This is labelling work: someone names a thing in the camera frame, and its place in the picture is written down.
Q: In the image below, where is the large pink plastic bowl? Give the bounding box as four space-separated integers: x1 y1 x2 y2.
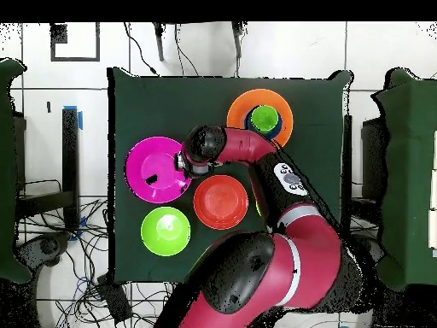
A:
124 136 193 205

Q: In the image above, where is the black cable with plug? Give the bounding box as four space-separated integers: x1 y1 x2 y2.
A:
123 21 160 77

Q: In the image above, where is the large orange plastic bowl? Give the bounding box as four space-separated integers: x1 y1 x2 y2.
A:
225 88 294 149

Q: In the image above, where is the black metal stand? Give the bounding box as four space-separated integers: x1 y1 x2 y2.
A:
15 107 81 233
342 115 387 223

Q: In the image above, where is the black tripod leg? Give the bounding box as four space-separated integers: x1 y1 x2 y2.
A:
152 21 166 62
230 21 246 59

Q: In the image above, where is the green plastic cup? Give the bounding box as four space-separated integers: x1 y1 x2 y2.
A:
250 104 280 133

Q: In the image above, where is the black square floor frame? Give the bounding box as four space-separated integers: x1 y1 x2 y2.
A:
50 21 101 62

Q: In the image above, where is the black power strip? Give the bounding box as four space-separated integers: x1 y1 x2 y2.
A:
96 274 133 324

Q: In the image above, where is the neighbouring green table cloth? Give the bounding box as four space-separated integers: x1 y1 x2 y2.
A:
371 67 437 291
0 57 33 284

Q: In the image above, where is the red-orange plastic bowl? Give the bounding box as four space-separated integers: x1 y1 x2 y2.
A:
193 174 249 231

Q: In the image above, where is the dark green table cloth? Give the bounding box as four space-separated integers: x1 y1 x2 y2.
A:
106 66 353 284

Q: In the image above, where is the blue tape strip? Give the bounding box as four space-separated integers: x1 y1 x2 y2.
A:
62 104 84 131

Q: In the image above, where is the tangle of black cables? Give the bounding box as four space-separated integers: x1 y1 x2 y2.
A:
16 197 175 328

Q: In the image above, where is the small blue plastic bowl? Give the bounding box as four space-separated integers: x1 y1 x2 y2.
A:
244 108 284 141

